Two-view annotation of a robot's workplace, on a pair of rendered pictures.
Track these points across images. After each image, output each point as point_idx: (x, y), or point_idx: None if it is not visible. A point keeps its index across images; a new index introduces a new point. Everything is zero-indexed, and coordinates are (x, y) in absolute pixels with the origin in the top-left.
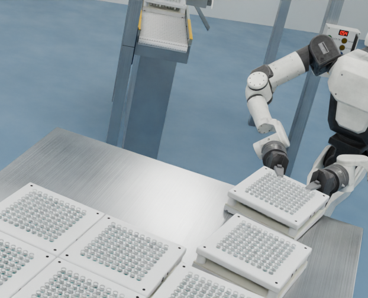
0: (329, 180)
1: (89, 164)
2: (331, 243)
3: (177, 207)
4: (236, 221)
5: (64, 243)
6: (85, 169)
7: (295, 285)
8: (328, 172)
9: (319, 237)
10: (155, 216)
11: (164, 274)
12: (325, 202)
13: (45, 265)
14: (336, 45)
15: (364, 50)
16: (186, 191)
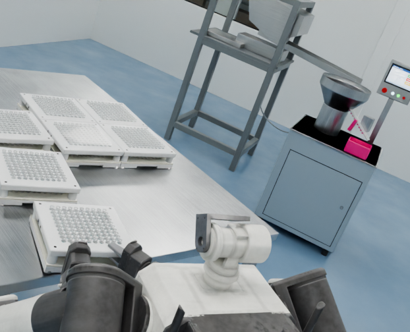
0: (68, 251)
1: (211, 212)
2: (4, 243)
3: (127, 209)
4: (70, 180)
5: (106, 129)
6: (204, 207)
7: None
8: (81, 260)
9: (19, 244)
10: (123, 194)
11: (50, 131)
12: (47, 247)
13: (93, 118)
14: (291, 278)
15: (281, 315)
16: (147, 227)
